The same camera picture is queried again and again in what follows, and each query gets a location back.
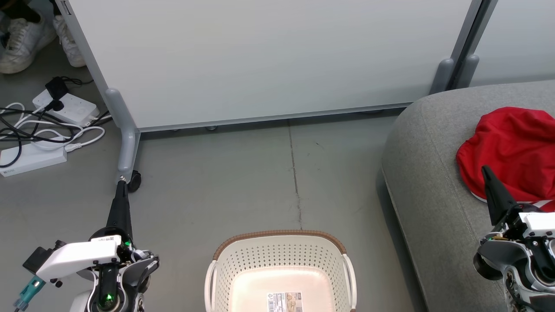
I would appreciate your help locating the white laundry basket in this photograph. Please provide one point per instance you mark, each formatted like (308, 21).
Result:
(282, 268)

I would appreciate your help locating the grey sofa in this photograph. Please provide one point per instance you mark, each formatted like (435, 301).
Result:
(433, 195)

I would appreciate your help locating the white sneaker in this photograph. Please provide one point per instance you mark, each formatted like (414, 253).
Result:
(26, 41)
(69, 41)

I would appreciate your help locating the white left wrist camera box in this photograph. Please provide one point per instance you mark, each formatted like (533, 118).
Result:
(73, 255)

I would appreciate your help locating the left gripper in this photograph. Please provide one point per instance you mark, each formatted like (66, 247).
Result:
(134, 264)

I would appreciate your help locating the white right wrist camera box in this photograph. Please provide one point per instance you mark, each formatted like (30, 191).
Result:
(540, 223)

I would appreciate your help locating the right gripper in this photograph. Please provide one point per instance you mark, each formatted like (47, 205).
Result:
(507, 251)

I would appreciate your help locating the black power adapter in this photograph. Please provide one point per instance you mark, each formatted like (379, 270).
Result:
(57, 88)

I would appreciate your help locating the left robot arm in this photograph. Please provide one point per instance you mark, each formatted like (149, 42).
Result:
(106, 299)

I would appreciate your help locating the white power strip with plugs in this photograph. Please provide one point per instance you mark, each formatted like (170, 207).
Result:
(69, 108)

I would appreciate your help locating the paper label in basket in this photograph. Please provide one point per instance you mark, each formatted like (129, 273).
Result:
(284, 302)

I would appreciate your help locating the long white power strip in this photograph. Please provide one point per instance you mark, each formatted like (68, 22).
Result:
(30, 158)

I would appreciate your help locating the white partition panel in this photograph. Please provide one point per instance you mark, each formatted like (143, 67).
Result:
(269, 56)
(516, 39)

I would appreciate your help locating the red garment with white stripes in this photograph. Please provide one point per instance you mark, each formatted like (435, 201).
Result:
(514, 151)

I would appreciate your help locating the grey partition foot with caster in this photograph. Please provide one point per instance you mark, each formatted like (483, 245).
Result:
(123, 134)

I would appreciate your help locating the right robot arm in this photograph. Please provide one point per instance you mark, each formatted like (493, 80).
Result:
(531, 294)

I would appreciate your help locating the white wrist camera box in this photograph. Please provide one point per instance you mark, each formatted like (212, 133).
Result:
(540, 223)
(73, 255)

